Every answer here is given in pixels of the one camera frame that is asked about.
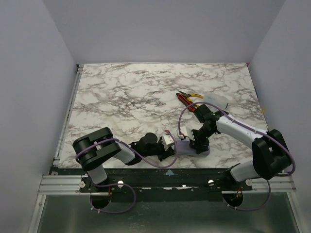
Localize purple umbrella case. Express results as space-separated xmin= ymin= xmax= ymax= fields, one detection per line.
xmin=173 ymin=140 xmax=210 ymax=157

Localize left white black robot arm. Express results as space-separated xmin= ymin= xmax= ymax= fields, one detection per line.
xmin=72 ymin=127 xmax=178 ymax=184

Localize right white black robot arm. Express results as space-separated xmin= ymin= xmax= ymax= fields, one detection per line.
xmin=189 ymin=105 xmax=294 ymax=182

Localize clear plastic box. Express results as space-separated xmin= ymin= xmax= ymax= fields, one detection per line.
xmin=203 ymin=92 xmax=229 ymax=110

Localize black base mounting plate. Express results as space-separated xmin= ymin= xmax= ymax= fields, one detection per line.
xmin=49 ymin=167 xmax=246 ymax=207

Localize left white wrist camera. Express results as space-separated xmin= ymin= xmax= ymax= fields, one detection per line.
xmin=161 ymin=134 xmax=175 ymax=150

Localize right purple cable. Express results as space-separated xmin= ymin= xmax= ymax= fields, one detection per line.
xmin=178 ymin=103 xmax=296 ymax=212

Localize yellow handled pliers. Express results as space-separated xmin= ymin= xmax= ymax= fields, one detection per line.
xmin=179 ymin=91 xmax=203 ymax=99

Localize aluminium frame rail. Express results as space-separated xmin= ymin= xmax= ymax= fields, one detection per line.
xmin=38 ymin=175 xmax=296 ymax=196

